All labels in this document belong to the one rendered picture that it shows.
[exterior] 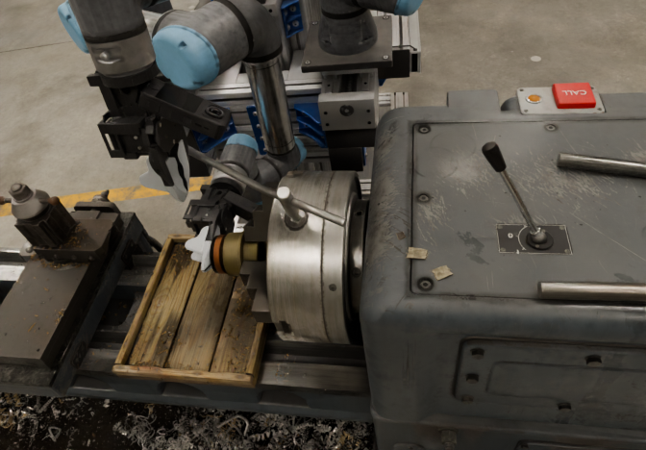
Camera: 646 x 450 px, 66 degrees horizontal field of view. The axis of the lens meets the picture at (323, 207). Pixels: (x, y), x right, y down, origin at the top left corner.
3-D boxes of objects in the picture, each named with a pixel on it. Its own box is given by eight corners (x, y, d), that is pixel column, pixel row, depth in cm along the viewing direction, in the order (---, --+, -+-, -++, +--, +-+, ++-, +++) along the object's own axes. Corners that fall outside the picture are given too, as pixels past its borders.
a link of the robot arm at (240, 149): (263, 157, 121) (256, 129, 114) (253, 189, 114) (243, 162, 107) (233, 157, 122) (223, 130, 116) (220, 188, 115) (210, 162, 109)
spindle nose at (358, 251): (378, 229, 105) (370, 178, 87) (373, 328, 96) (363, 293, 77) (363, 228, 106) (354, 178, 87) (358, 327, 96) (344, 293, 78)
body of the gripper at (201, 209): (193, 243, 104) (210, 201, 112) (232, 244, 102) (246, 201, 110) (181, 219, 98) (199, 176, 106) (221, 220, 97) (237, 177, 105)
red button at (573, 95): (586, 90, 89) (589, 81, 87) (593, 112, 85) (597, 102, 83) (550, 92, 90) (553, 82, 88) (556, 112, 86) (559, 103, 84)
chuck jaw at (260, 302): (301, 260, 90) (289, 318, 82) (305, 276, 93) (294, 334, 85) (242, 258, 92) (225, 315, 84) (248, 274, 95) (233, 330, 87)
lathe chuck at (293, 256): (351, 217, 113) (332, 136, 86) (340, 359, 99) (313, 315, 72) (312, 216, 115) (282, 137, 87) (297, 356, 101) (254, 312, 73)
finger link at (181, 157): (162, 188, 79) (144, 137, 74) (197, 188, 78) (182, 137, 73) (155, 200, 77) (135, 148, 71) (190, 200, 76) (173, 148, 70)
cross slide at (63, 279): (130, 212, 130) (123, 200, 126) (51, 369, 102) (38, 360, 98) (73, 211, 133) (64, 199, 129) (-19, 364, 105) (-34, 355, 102)
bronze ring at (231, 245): (260, 218, 95) (214, 220, 96) (251, 259, 89) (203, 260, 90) (272, 248, 102) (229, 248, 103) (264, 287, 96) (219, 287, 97)
